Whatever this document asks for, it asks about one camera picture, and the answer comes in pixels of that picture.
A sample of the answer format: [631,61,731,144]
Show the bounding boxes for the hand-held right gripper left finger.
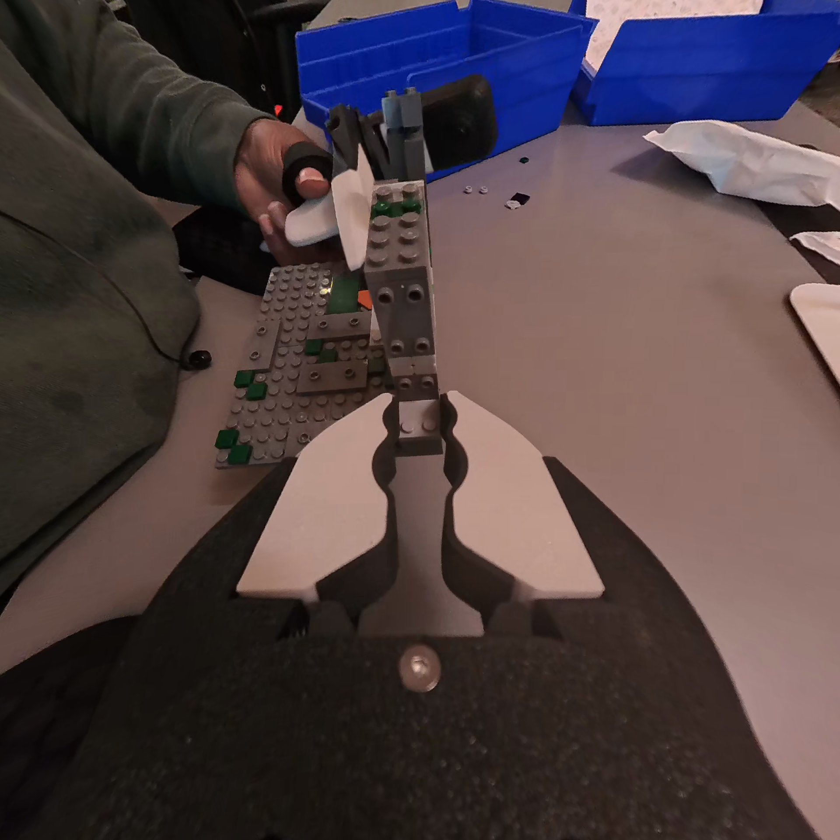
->
[235,392,400,621]

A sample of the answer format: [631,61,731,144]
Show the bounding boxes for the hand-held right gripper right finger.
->
[440,389,606,618]

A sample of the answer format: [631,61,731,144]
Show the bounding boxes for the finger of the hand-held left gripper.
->
[326,105,376,271]
[359,112,395,180]

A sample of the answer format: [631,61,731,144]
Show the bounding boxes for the grey toy brick tower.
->
[363,87,448,455]

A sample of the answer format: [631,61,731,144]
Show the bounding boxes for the person's left forearm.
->
[0,0,278,221]

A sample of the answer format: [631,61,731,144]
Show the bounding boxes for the grey desk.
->
[0,98,840,840]

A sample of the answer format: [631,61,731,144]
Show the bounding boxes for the person's left hand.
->
[233,118,343,265]

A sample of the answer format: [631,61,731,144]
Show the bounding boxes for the blue plastic bin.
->
[294,0,599,185]
[568,0,840,127]

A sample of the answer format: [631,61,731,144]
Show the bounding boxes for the grey studded baseplate green tiles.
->
[214,262,396,471]

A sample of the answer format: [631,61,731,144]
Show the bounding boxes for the person in dark green clothing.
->
[0,210,202,595]

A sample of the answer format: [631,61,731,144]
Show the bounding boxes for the white tray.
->
[789,282,840,388]

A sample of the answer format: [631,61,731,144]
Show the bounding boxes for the crumpled white paper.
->
[642,120,840,212]

